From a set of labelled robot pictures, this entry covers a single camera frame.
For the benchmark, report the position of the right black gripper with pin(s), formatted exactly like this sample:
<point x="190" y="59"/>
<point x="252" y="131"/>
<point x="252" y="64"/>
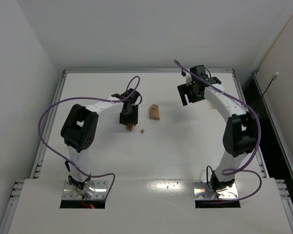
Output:
<point x="185" y="90"/>

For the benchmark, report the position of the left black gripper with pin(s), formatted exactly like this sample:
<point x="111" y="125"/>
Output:
<point x="128" y="118"/>

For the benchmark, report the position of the engraved long wood block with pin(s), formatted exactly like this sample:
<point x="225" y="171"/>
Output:
<point x="156" y="114"/>
<point x="151" y="113"/>

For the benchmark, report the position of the plain wood cube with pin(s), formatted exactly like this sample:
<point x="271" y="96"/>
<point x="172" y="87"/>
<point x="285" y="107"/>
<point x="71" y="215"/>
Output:
<point x="154" y="106"/>

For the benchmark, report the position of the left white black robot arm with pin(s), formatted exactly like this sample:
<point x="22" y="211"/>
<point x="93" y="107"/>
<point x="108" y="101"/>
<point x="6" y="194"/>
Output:
<point x="80" y="127"/>

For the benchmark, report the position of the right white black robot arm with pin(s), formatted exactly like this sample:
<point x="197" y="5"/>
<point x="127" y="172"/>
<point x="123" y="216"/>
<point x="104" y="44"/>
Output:
<point x="242" y="132"/>

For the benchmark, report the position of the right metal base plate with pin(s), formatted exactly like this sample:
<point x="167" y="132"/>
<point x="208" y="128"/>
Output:
<point x="202" y="192"/>

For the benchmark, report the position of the metal base plate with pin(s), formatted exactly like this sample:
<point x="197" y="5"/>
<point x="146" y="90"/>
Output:
<point x="94" y="190"/>
<point x="202" y="192"/>

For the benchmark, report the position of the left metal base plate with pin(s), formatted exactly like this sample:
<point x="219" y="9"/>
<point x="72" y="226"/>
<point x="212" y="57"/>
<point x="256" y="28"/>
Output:
<point x="94" y="190"/>

